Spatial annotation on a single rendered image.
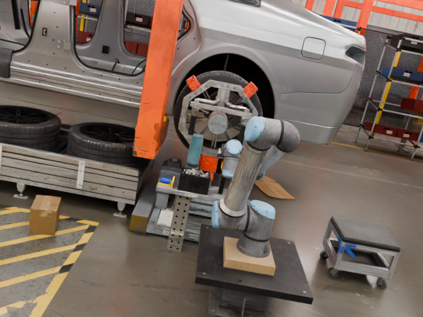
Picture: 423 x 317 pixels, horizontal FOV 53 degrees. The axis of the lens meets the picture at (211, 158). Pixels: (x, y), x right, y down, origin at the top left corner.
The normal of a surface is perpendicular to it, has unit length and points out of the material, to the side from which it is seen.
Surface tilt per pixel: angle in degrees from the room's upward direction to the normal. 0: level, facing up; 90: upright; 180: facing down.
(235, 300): 90
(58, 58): 91
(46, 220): 90
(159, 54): 90
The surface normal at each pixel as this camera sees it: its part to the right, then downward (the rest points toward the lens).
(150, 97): -0.02, 0.29
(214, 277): 0.19, -0.94
